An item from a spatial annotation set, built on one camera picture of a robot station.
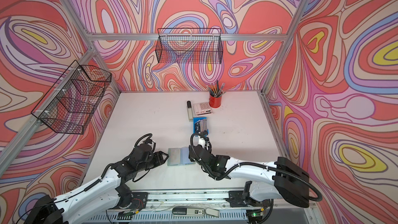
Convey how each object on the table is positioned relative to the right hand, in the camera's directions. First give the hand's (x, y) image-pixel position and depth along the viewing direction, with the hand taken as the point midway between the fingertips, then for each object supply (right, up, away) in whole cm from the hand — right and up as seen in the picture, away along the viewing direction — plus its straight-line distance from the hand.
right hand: (195, 148), depth 81 cm
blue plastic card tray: (0, +14, +19) cm, 23 cm away
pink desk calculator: (+4, +21, +27) cm, 34 cm away
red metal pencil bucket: (+13, +25, +27) cm, 39 cm away
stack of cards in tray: (+3, +10, +15) cm, 18 cm away
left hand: (-14, -5, +1) cm, 15 cm away
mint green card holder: (-10, -6, +6) cm, 13 cm away
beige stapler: (-5, +19, +24) cm, 31 cm away
